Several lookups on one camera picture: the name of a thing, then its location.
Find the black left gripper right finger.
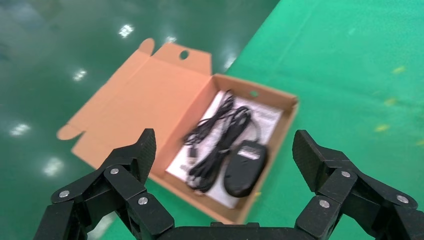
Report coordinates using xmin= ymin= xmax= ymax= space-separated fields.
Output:
xmin=293 ymin=129 xmax=424 ymax=240

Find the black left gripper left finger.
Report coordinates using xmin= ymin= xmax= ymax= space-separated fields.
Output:
xmin=33 ymin=128 xmax=175 ymax=240

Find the black USB cable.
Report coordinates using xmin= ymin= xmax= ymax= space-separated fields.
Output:
xmin=183 ymin=91 xmax=269 ymax=199

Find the black data cable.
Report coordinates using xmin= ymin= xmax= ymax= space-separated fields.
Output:
xmin=187 ymin=105 xmax=253 ymax=195

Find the open brown cardboard box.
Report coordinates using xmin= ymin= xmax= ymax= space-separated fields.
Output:
xmin=56 ymin=38 xmax=299 ymax=224

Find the white printed instruction sheet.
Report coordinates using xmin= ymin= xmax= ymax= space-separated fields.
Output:
xmin=165 ymin=91 xmax=284 ymax=210

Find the green table cloth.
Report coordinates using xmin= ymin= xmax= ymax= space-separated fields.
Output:
xmin=109 ymin=0 xmax=424 ymax=240

